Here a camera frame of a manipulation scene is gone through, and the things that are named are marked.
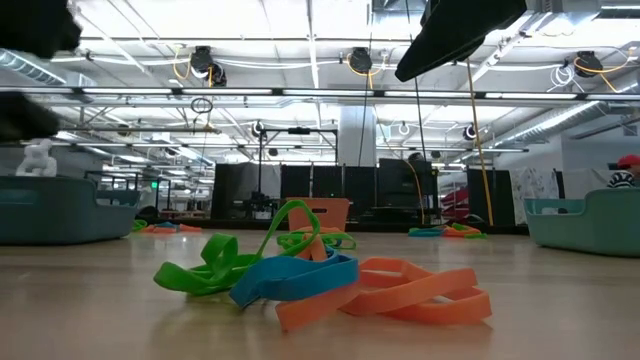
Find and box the person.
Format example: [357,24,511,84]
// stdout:
[606,153,640,190]

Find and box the black partition panel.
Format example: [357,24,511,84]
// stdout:
[312,165,345,199]
[467,168,516,226]
[212,163,237,220]
[344,167,377,216]
[280,165,312,200]

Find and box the yellow power cable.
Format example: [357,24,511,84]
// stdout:
[464,57,496,227]

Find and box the red rack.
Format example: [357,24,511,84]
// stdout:
[439,187,471,221]

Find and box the black camera rig frame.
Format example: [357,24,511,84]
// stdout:
[257,126,340,221]

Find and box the white humanoid figure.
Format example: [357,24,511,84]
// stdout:
[14,138,59,178]

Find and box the orange plastic basket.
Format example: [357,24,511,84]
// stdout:
[285,197,351,234]

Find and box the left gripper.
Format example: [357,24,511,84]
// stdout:
[0,0,84,144]

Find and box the black aluminium table frame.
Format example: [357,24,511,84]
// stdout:
[132,218,531,235]

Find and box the thin black cable coil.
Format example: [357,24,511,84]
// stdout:
[189,96,215,115]

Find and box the teal plastic basket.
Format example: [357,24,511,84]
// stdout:
[523,187,640,259]

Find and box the yellow extension cord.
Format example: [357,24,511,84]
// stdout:
[404,158,427,226]

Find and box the black power cable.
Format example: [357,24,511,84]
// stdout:
[403,0,426,161]

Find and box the white patterned fabric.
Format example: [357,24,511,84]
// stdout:
[509,167,561,226]

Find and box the blue plastic basket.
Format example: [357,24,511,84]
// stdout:
[0,174,141,246]

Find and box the silver air duct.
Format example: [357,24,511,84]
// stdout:
[0,49,69,86]
[492,99,640,146]

